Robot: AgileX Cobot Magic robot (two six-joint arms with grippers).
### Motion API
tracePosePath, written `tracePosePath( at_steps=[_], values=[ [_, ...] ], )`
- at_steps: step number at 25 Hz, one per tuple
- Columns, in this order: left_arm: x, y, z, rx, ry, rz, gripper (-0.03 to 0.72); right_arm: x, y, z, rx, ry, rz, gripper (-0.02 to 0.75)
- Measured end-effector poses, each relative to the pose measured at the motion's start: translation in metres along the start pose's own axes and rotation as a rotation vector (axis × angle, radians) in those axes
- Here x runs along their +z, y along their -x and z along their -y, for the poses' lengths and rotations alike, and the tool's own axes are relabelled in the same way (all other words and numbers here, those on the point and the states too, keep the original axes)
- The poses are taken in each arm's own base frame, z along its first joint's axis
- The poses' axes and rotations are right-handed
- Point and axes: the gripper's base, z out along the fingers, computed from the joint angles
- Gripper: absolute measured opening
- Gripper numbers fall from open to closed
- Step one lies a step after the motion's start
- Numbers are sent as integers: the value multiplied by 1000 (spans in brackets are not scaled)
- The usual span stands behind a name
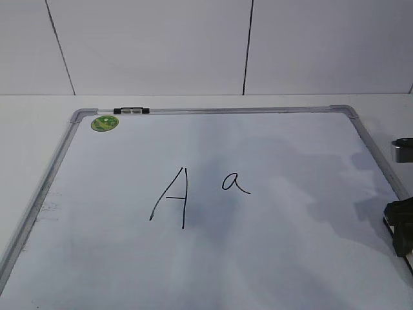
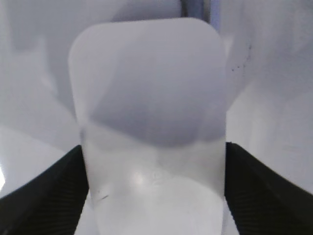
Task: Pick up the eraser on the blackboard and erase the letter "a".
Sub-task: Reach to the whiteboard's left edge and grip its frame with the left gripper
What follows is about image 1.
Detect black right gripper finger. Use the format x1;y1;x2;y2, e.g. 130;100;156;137
384;199;412;257

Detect white whiteboard eraser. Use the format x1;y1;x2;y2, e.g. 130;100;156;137
383;217;412;274

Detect black and grey board clip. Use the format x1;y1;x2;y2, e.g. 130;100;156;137
113;107;150;115

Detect green round magnet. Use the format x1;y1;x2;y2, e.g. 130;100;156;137
91;116;119;132

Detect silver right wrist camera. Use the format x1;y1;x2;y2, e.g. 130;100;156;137
391;138;413;163

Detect white whiteboard with aluminium frame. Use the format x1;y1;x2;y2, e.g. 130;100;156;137
1;105;412;309

